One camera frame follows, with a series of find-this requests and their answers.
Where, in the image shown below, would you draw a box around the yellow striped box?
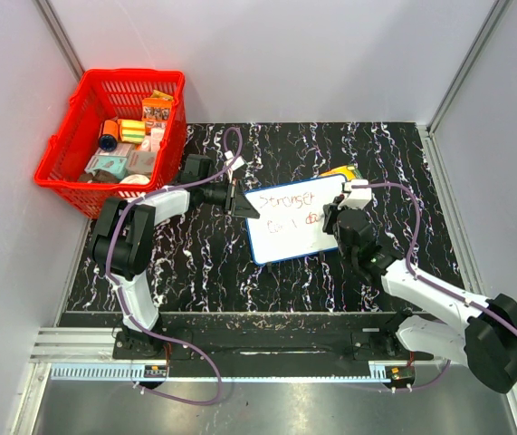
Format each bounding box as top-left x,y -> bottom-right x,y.
117,119 -> 146,144

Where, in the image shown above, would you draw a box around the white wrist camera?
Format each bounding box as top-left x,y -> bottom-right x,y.
338,179 -> 372,209
225,150 -> 245,173

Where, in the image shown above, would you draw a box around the blue orange can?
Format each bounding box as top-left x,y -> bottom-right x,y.
98,120 -> 119,152

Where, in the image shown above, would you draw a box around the red plastic shopping basket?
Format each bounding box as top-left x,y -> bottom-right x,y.
34,68 -> 187,219

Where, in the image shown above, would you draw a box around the orange snack box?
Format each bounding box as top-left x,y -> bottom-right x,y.
142,97 -> 172,121

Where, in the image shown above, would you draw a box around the orange juice carton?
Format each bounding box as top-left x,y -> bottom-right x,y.
321,165 -> 362,181

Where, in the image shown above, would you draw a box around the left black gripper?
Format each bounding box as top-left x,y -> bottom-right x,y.
201,179 -> 259,220

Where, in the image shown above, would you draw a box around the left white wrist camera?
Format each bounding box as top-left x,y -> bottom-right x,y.
225,150 -> 245,173

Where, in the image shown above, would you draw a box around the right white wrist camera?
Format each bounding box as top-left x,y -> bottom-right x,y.
338,179 -> 372,209

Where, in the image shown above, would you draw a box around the brown pink box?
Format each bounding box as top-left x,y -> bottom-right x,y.
126,150 -> 157,177

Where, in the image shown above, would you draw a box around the white round container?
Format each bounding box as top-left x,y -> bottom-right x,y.
120,174 -> 150,185

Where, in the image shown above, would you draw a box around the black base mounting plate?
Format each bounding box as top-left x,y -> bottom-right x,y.
112,328 -> 431,379

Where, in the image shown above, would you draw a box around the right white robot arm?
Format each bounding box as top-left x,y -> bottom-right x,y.
322,204 -> 517,393

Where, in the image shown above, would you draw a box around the teal box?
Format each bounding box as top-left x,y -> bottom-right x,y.
85,155 -> 128,179

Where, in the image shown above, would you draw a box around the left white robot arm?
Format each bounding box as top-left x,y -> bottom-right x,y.
90,155 -> 260,359

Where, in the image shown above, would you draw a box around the white blue-framed whiteboard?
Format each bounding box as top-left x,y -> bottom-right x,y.
245,174 -> 346,266

